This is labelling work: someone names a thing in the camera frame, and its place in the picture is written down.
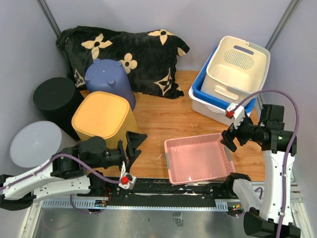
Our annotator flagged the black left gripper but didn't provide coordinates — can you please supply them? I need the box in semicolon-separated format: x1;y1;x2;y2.
87;131;148;174

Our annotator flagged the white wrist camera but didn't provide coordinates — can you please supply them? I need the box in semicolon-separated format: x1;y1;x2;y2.
225;103;246;129
119;162;137;190

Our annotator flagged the right aluminium frame rail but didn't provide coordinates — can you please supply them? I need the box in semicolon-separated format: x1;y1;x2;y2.
265;0;301;51

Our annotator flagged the aluminium frame rail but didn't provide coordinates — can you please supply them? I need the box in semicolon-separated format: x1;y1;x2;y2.
36;0;61;38
265;0;301;51

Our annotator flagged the grey bucket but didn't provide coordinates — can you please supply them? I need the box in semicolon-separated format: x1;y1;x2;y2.
10;120;76;168

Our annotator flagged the pink small tray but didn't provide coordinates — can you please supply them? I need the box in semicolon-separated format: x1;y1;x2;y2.
164;133;236;185

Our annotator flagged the blue rimmed white tub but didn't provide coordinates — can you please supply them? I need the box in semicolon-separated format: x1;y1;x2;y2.
188;46;257;127

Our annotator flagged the blue bucket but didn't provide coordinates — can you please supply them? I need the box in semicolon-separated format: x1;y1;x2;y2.
84;59;136;109

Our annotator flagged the beige perforated basket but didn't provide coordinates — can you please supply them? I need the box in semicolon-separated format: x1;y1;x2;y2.
201;36;270;103

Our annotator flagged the black floral pillow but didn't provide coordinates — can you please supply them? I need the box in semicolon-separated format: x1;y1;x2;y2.
55;26;190;99

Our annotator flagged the black mounting rail plate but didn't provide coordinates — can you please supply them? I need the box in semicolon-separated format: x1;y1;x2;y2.
76;176;238;206

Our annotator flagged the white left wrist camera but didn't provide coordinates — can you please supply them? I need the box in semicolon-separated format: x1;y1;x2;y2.
119;162;137;190

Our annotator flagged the yellow slatted basket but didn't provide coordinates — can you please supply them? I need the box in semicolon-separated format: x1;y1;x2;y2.
71;91;140;149

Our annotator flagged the black large bucket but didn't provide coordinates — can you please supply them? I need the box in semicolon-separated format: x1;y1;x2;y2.
33;77;84;141

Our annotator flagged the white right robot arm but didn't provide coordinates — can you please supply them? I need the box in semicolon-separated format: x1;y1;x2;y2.
221;103;301;238

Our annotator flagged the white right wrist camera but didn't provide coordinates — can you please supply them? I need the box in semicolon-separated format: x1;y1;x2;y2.
225;103;246;129

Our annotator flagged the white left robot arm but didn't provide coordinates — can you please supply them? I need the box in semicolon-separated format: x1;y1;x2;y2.
0;131;148;211

